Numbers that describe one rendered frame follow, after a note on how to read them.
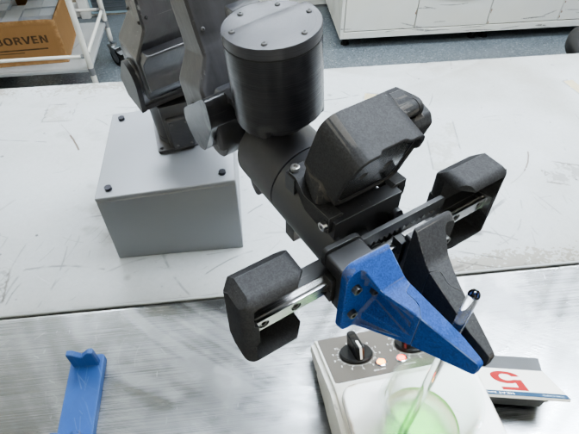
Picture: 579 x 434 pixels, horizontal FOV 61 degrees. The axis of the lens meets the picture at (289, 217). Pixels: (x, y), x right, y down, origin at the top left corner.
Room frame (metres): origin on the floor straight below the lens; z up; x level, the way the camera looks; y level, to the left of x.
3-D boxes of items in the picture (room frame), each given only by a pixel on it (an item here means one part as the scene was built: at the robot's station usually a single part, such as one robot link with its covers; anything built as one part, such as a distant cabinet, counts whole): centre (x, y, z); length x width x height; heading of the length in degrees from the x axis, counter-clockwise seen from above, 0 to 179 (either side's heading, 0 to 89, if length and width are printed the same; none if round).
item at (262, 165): (0.27, 0.01, 1.16); 0.07 x 0.06 x 0.09; 33
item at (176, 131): (0.48, 0.13, 1.04); 0.07 x 0.07 x 0.06; 16
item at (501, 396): (0.21, -0.22, 0.92); 0.09 x 0.06 x 0.04; 86
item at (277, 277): (0.20, -0.03, 1.16); 0.19 x 0.08 x 0.06; 123
